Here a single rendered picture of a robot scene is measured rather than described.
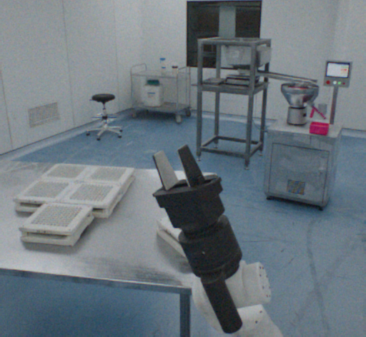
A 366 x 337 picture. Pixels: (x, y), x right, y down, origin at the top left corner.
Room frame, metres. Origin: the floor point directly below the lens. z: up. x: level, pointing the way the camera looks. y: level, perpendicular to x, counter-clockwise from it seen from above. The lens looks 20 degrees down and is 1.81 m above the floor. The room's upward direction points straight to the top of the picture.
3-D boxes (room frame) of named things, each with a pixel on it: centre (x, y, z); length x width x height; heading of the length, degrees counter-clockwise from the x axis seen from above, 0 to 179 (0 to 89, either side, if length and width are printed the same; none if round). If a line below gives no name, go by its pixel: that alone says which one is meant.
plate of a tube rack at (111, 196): (1.83, 0.46, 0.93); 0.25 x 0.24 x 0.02; 171
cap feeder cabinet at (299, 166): (3.73, -1.21, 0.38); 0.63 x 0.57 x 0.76; 62
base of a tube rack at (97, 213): (1.83, 0.46, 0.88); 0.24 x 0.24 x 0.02; 81
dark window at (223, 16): (6.90, -0.65, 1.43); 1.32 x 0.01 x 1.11; 62
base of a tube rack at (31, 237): (1.59, 0.57, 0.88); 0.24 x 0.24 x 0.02; 81
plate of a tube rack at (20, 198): (1.87, 0.71, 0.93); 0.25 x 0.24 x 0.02; 171
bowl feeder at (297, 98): (3.80, -1.19, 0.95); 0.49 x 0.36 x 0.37; 62
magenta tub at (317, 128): (3.48, -1.25, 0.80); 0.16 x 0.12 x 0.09; 62
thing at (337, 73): (3.76, -1.46, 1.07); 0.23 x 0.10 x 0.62; 62
